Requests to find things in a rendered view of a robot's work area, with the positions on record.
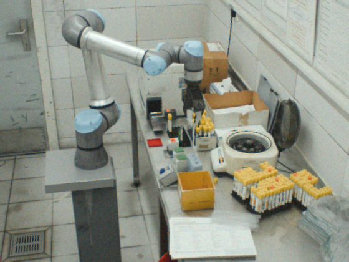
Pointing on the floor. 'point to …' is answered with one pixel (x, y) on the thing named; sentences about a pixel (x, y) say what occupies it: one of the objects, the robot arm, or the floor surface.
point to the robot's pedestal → (97, 223)
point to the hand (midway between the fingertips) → (193, 125)
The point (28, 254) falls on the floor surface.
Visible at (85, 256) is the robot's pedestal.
